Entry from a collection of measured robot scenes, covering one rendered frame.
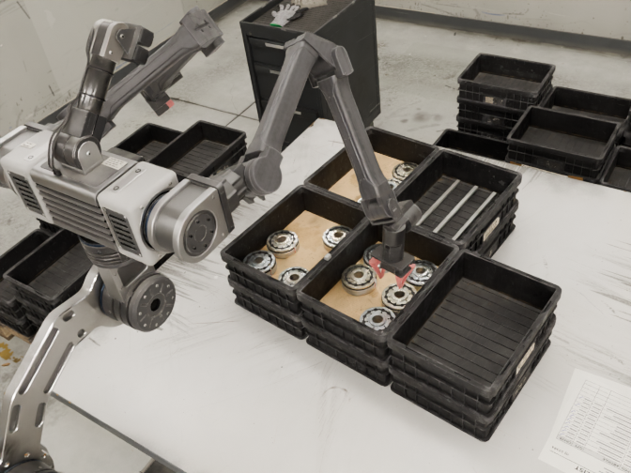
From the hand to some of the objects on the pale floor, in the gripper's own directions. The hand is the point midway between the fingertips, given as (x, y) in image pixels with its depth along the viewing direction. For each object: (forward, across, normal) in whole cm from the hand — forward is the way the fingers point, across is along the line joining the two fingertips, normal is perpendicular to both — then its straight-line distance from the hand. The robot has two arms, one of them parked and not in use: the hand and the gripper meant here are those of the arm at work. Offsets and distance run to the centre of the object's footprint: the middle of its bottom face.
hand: (391, 281), depth 178 cm
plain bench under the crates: (+94, -6, +22) cm, 96 cm away
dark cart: (+91, -150, +147) cm, 229 cm away
